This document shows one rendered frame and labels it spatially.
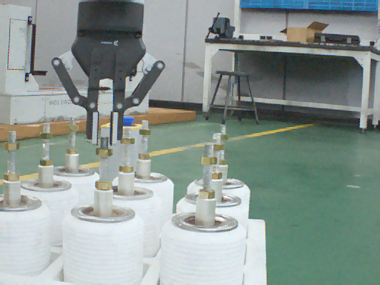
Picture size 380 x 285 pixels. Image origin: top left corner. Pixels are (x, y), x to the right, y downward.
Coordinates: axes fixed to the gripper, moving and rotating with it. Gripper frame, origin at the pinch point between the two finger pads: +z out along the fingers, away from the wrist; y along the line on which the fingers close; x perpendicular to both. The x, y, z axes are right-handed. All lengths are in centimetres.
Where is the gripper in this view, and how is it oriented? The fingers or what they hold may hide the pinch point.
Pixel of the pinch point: (104, 128)
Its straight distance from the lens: 63.6
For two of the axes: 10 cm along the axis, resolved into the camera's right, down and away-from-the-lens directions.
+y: -9.8, -0.2, -2.1
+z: -0.5, 9.9, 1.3
